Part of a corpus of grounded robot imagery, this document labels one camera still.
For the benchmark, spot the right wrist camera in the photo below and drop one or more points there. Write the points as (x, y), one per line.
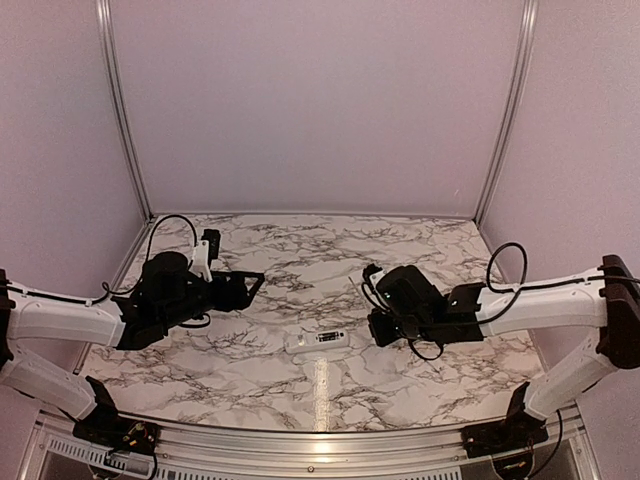
(371, 275)

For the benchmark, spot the white remote control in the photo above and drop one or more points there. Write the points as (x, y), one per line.
(308, 342)

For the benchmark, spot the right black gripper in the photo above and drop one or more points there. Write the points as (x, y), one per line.
(382, 336)

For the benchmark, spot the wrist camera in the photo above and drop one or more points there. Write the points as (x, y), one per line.
(206, 250)
(371, 275)

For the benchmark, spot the front aluminium rail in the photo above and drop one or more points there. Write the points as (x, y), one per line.
(189, 451)

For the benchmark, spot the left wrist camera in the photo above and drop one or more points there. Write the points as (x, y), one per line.
(206, 250)

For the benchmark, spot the left aluminium frame post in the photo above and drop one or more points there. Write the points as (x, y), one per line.
(109, 49)

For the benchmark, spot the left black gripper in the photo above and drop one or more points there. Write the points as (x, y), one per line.
(240, 299)

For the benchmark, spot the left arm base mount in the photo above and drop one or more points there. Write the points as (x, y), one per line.
(105, 426)

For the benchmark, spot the aluminium frame post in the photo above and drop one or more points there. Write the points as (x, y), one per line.
(109, 49)
(516, 88)

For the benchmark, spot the right aluminium frame post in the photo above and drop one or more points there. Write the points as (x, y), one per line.
(516, 88)

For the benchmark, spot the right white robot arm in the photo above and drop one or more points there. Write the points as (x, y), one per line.
(604, 299)

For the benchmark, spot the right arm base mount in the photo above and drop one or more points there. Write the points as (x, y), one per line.
(517, 430)

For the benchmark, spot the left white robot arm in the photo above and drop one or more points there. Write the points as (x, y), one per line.
(170, 293)

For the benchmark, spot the white battery cover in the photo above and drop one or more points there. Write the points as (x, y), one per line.
(357, 288)

